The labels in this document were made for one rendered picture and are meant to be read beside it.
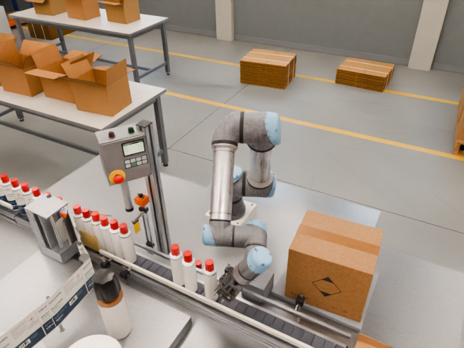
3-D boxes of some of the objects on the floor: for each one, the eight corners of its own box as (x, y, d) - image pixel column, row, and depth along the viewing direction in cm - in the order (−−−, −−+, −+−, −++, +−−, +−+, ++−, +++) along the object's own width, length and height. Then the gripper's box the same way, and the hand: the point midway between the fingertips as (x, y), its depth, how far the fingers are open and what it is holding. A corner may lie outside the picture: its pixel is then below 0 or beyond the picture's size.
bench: (25, 68, 615) (7, 14, 570) (65, 52, 672) (52, 2, 627) (139, 94, 528) (129, 34, 483) (174, 73, 585) (168, 17, 540)
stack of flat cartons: (239, 82, 554) (239, 60, 536) (253, 69, 593) (253, 47, 575) (284, 89, 532) (286, 66, 514) (295, 75, 571) (297, 53, 553)
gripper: (224, 276, 135) (201, 299, 150) (245, 294, 135) (219, 315, 150) (236, 259, 141) (213, 282, 156) (256, 276, 141) (230, 298, 156)
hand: (221, 292), depth 154 cm, fingers closed
